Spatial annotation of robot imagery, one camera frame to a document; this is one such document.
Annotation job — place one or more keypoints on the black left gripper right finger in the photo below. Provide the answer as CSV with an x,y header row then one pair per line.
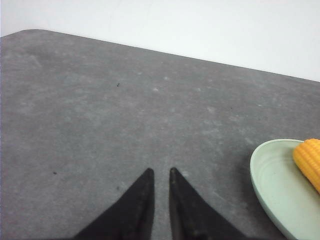
x,y
191,217

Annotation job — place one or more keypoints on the light green plate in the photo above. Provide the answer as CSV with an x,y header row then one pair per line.
x,y
285,194

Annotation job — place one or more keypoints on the yellow corn cob piece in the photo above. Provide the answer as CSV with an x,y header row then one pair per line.
x,y
306,156

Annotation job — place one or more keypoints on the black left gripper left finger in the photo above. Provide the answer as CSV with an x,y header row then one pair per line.
x,y
131,217

